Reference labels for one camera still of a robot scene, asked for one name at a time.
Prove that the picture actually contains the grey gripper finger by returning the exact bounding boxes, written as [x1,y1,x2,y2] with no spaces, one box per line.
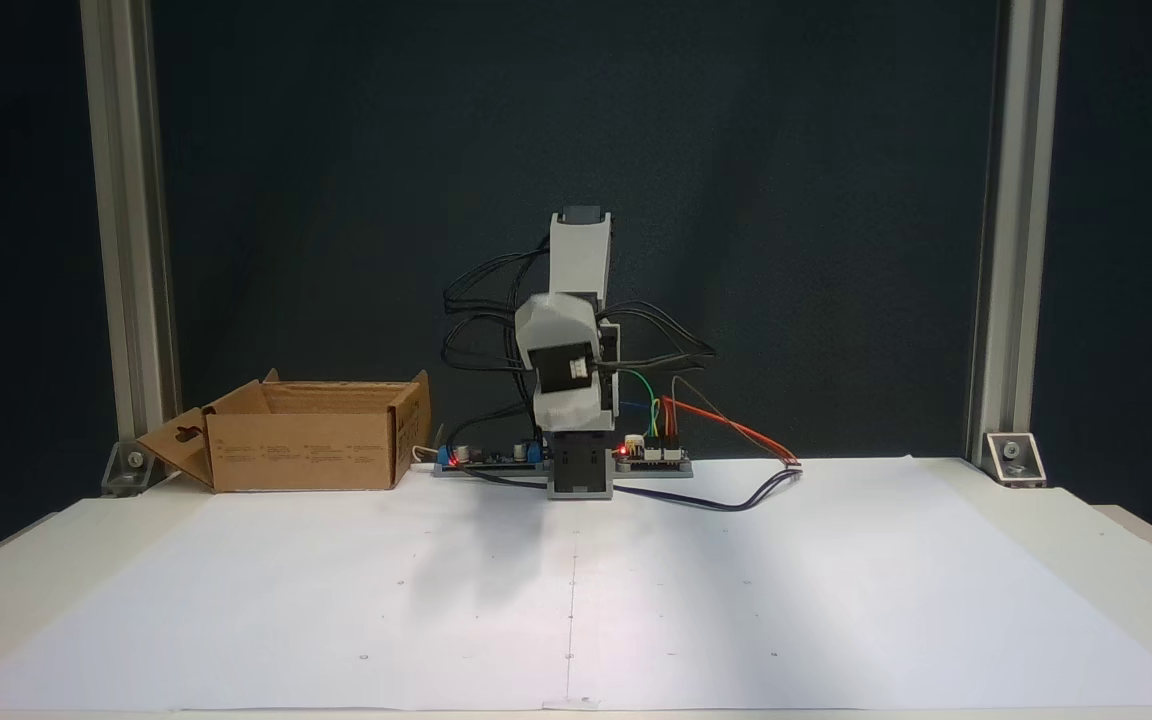
[516,292,601,352]
[533,394,610,434]

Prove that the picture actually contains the blue circuit board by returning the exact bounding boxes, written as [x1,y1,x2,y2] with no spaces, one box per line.
[434,425,549,473]

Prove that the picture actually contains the small motor controller board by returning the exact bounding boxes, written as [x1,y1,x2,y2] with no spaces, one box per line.
[616,432,694,477]

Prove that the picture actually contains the open cardboard box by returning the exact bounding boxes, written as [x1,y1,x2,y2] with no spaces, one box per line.
[136,368,434,493]

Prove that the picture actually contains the green jumper wire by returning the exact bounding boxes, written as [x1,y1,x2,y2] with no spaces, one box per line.
[626,371,659,441]

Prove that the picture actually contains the red orange wire bundle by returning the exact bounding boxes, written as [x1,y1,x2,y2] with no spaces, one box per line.
[658,395,799,467]

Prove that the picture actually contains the black looping arm cable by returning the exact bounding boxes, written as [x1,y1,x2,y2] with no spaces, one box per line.
[601,303,718,377]
[442,238,553,446]

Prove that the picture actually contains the black cable with white connector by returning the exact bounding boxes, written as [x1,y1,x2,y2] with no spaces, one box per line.
[611,458,805,513]

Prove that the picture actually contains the aluminium frame post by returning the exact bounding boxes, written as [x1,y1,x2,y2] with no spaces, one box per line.
[79,0,183,471]
[966,0,1065,466]

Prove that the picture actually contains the metal corner bracket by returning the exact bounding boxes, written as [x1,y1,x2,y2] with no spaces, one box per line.
[983,432,1048,489]
[101,440,165,498]

